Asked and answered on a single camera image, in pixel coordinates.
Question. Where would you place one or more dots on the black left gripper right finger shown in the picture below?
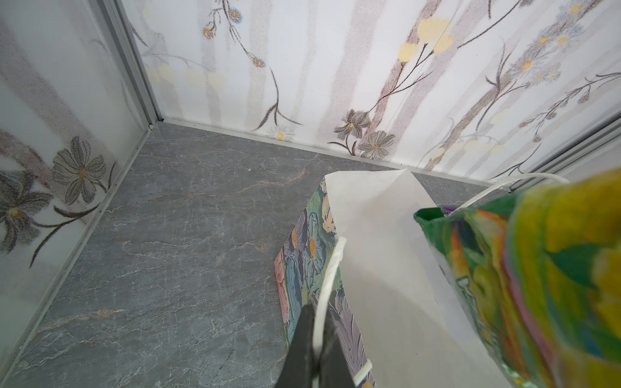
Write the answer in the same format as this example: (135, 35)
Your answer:
(333, 367)

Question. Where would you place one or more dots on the white floral paper bag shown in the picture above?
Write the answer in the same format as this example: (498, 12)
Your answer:
(360, 258)

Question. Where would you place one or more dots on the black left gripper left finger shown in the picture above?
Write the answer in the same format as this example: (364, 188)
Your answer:
(298, 369)

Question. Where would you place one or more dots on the green snack bag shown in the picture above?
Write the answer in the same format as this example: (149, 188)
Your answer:
(538, 273)

